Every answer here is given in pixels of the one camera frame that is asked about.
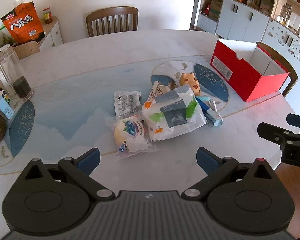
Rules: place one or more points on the white printed packet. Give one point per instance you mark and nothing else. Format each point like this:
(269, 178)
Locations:
(126, 103)

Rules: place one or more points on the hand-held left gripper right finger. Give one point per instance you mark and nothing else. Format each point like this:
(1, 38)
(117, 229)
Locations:
(207, 161)

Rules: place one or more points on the white side cabinet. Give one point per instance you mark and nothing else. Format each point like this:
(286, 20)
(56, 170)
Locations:
(52, 35)

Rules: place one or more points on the orange snack bag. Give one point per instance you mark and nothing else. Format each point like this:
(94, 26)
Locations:
(22, 22)

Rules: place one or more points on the white wooden storage cabinet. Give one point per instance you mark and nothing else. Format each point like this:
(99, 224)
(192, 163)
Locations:
(245, 22)

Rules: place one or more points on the small light blue box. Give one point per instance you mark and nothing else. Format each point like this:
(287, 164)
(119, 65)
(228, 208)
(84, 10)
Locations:
(5, 108)

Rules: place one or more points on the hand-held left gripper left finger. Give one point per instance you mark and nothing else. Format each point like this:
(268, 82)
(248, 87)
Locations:
(90, 160)

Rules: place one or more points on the blueberry bread packet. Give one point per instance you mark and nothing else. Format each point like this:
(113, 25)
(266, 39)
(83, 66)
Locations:
(130, 130)

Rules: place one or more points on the white tissue pack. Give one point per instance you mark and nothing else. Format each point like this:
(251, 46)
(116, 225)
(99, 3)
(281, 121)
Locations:
(170, 112)

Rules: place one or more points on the clear plastic bag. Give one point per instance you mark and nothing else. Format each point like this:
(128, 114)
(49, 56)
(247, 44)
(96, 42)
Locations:
(0, 40)

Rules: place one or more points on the red lidded sauce jar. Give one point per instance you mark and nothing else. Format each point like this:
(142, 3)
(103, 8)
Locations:
(47, 17)

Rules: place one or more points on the green printed cardboard carton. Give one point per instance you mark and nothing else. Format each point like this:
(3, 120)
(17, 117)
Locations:
(215, 10)

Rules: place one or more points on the red cardboard box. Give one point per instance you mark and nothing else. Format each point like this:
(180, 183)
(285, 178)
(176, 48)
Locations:
(230, 62)

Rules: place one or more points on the blue toothpaste tube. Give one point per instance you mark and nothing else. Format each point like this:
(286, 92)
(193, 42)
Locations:
(211, 116)

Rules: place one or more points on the light wooden box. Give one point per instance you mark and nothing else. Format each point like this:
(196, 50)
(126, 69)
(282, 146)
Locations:
(27, 50)

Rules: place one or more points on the red toy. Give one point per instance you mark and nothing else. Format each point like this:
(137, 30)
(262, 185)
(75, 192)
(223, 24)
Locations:
(205, 10)

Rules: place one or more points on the marble patterned desktop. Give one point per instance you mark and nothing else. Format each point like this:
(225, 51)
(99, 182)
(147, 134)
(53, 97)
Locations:
(90, 62)

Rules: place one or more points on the yellow spotted pig toy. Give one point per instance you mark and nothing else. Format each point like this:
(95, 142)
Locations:
(190, 81)

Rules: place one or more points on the clear plastic jar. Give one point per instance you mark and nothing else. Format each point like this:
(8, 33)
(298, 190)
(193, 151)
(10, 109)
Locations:
(21, 87)

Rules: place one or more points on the crumpled brown paper packet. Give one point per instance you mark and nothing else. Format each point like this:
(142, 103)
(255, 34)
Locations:
(163, 90)

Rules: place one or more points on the brown wooden slatted chair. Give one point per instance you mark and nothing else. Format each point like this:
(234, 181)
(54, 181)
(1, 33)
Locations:
(110, 11)

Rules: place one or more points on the cream snack packet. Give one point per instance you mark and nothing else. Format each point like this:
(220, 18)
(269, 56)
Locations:
(153, 91)

